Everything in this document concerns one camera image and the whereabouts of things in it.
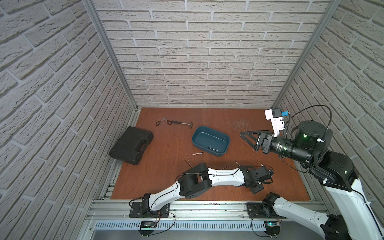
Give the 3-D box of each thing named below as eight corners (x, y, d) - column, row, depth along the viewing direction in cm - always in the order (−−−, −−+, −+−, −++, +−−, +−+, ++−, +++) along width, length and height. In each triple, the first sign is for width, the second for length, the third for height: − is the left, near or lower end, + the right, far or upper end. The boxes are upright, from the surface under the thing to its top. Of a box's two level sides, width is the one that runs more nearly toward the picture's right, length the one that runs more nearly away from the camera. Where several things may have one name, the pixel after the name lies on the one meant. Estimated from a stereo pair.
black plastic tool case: (111, 158, 93) (107, 154, 89) (131, 130, 107) (128, 125, 103) (138, 166, 90) (135, 162, 86) (154, 136, 104) (152, 131, 100)
